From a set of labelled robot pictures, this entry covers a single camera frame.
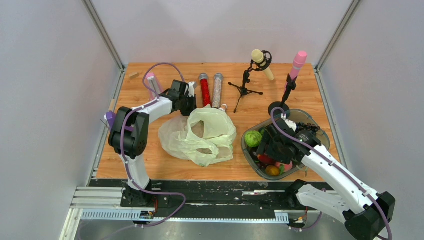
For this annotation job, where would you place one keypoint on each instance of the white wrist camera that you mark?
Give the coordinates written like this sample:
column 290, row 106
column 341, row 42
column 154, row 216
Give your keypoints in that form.
column 191, row 88
column 291, row 124

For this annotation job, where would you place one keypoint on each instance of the black round-base microphone stand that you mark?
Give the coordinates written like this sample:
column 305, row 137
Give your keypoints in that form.
column 289, row 87

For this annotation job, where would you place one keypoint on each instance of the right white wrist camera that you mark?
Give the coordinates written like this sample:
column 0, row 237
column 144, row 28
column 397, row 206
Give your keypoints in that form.
column 291, row 124

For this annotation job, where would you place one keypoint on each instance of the green fruit from bag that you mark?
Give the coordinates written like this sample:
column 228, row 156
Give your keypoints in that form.
column 253, row 138

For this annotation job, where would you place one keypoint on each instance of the small cartoon figurine toy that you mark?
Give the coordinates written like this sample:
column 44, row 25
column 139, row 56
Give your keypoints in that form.
column 223, row 107

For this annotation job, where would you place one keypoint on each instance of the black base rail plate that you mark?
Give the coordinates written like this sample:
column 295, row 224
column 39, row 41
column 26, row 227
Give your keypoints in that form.
column 215, row 199

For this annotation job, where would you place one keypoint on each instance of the pink metronome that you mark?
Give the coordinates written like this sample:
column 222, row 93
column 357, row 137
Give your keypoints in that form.
column 155, row 85

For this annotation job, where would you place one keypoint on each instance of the orange yellow fruit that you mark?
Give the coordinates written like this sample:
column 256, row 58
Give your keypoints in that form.
column 272, row 170

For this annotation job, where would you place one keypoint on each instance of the wooden strip on rail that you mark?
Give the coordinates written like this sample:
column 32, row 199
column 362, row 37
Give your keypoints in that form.
column 112, row 105

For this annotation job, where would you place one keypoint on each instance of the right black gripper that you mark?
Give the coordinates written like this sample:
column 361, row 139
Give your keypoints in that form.
column 266, row 138

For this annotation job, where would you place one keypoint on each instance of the small wooden block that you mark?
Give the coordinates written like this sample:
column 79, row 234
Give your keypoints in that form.
column 133, row 75

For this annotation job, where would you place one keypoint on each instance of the red glitter microphone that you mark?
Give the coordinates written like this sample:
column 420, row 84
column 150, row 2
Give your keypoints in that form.
column 205, row 92

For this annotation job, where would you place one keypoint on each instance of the pink peach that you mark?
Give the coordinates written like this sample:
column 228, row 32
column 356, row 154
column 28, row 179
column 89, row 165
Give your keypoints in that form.
column 284, row 167

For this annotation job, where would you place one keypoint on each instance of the silver glitter microphone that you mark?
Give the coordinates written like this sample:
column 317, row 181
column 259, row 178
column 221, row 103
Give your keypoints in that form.
column 217, row 90

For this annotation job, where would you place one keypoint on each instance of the black tripod microphone stand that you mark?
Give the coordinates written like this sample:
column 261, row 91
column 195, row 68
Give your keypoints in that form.
column 243, row 90

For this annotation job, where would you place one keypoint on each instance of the grey transparent fruit basket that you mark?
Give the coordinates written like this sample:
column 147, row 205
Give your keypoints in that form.
column 250, row 153

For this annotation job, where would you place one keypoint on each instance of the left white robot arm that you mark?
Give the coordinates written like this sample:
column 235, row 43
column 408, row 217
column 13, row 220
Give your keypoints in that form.
column 129, row 136

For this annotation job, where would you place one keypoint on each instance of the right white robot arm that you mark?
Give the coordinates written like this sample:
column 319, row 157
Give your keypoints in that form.
column 364, row 211

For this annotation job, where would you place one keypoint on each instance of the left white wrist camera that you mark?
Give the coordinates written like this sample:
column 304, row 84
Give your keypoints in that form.
column 191, row 88

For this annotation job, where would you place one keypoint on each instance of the dark red fruit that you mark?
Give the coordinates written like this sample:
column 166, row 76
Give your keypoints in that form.
column 266, row 159

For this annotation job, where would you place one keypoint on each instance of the pale green plastic bag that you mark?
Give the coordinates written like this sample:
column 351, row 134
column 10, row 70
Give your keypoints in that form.
column 205, row 137

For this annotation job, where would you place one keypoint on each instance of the cream microphone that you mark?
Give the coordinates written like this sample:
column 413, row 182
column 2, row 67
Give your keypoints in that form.
column 263, row 59

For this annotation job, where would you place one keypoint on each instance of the black grape bunch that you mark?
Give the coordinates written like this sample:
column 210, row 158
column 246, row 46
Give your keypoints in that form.
column 309, row 127

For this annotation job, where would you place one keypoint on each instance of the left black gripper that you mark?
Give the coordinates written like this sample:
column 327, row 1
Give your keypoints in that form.
column 193, row 107

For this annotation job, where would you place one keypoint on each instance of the purple metronome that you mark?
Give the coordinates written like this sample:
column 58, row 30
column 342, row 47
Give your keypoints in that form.
column 110, row 119

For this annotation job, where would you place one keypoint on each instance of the pink microphone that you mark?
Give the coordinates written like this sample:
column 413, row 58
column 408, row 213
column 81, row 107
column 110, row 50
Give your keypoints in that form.
column 298, row 63

